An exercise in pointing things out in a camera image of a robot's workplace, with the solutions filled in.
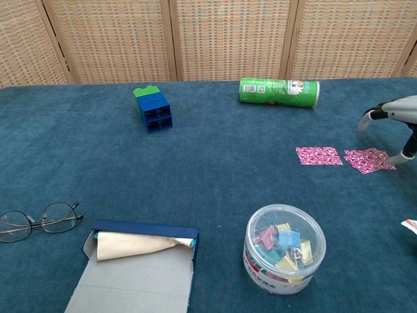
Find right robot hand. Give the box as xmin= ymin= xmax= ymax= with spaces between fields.
xmin=357 ymin=95 xmax=417 ymax=164

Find pink patterned wallet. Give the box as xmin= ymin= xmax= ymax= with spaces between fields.
xmin=343 ymin=147 xmax=397 ymax=175
xmin=295 ymin=146 xmax=344 ymax=167

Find white snack bag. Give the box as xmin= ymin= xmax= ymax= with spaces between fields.
xmin=400 ymin=218 xmax=417 ymax=235

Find green chips can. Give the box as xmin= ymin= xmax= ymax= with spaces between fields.
xmin=238 ymin=77 xmax=321 ymax=109

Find blue binder clip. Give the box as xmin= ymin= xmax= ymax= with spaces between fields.
xmin=277 ymin=230 xmax=301 ymax=251

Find pink binder clip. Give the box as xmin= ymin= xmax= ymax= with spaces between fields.
xmin=259 ymin=225 xmax=278 ymax=251

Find woven bamboo folding screen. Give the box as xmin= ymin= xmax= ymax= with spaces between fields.
xmin=0 ymin=0 xmax=417 ymax=89

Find teal table carpet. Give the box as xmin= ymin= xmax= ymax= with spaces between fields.
xmin=0 ymin=76 xmax=417 ymax=313

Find clear round clip tub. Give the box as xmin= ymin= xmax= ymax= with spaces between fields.
xmin=242 ymin=203 xmax=327 ymax=295

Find blue building brick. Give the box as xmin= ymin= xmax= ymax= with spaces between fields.
xmin=136 ymin=93 xmax=167 ymax=113
xmin=139 ymin=98 xmax=174 ymax=135

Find green building brick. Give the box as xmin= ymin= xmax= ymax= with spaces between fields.
xmin=132 ymin=85 xmax=164 ymax=98

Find grey blue notebook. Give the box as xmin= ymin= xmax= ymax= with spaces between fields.
xmin=63 ymin=219 xmax=199 ymax=313

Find thin-frame eyeglasses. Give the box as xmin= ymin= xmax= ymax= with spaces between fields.
xmin=0 ymin=201 xmax=84 ymax=243

